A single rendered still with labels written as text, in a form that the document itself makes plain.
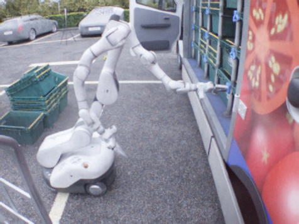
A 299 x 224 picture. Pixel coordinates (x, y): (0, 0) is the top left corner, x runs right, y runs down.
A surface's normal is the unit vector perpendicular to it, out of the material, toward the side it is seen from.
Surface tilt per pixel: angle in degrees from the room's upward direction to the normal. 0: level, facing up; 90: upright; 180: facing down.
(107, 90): 89
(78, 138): 90
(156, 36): 90
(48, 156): 90
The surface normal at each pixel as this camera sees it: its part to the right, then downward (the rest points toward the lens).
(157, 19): 0.36, 0.46
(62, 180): 0.07, 0.45
